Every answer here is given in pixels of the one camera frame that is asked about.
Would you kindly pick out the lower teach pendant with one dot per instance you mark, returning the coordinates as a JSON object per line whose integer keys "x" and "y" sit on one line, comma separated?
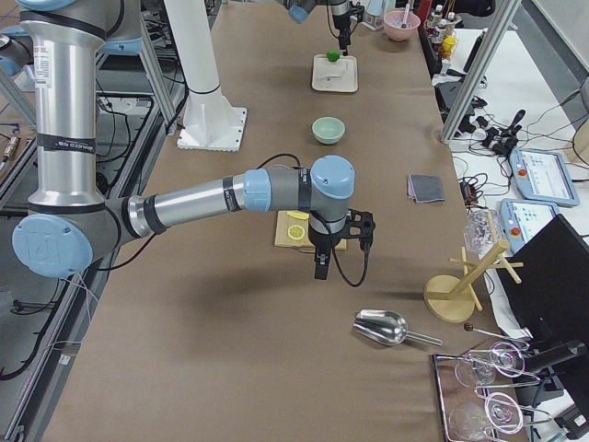
{"x": 523, "y": 219}

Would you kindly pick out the pink bowl with ice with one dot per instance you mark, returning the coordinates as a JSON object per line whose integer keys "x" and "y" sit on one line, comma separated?
{"x": 396, "y": 29}

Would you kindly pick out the black wire glass rack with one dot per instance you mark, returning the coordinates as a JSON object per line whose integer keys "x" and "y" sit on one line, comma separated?
{"x": 476, "y": 398}

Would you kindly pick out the front lemon slice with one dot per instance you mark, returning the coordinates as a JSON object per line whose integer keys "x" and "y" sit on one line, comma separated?
{"x": 296, "y": 232}

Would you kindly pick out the folded grey cloth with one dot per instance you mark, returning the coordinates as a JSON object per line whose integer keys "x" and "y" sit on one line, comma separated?
{"x": 425, "y": 188}

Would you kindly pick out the teach pendant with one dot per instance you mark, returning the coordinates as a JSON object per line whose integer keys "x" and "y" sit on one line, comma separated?
{"x": 541, "y": 175}
{"x": 523, "y": 219}

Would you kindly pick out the metal muddler in bowl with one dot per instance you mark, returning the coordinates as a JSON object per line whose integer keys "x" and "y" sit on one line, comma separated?
{"x": 407, "y": 9}

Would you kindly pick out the wooden mug tree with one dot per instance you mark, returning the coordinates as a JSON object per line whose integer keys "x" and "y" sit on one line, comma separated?
{"x": 454, "y": 299}

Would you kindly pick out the black monitor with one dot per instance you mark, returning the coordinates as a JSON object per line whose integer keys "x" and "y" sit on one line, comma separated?
{"x": 551, "y": 301}

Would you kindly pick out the aluminium frame post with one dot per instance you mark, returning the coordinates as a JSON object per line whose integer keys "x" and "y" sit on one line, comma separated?
{"x": 493, "y": 37}

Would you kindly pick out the green lime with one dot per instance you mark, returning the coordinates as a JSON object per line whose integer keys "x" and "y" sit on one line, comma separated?
{"x": 333, "y": 56}

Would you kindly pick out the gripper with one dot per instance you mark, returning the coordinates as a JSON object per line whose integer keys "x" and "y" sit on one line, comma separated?
{"x": 323, "y": 241}
{"x": 340, "y": 24}

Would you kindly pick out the metal scoop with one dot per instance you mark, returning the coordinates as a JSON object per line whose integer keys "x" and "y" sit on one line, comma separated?
{"x": 388, "y": 328}

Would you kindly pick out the cream rectangular tray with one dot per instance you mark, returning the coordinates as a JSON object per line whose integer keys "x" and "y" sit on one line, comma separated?
{"x": 340, "y": 76}

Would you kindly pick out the mint green bowl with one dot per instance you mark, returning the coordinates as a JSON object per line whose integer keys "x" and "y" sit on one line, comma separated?
{"x": 328, "y": 130}

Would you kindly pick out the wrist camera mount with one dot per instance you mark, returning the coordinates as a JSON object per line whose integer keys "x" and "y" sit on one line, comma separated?
{"x": 359, "y": 225}

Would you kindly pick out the upper teach pendant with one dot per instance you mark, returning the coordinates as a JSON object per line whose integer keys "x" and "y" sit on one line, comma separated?
{"x": 541, "y": 175}

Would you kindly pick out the bamboo cutting board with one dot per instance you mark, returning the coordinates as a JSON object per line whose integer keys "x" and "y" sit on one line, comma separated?
{"x": 281, "y": 239}

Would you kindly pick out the yellow plastic knife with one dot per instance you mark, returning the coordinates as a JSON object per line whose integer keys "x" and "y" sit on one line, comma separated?
{"x": 298, "y": 215}

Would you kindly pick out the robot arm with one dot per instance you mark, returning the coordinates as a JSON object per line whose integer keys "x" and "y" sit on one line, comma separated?
{"x": 340, "y": 13}
{"x": 70, "y": 224}

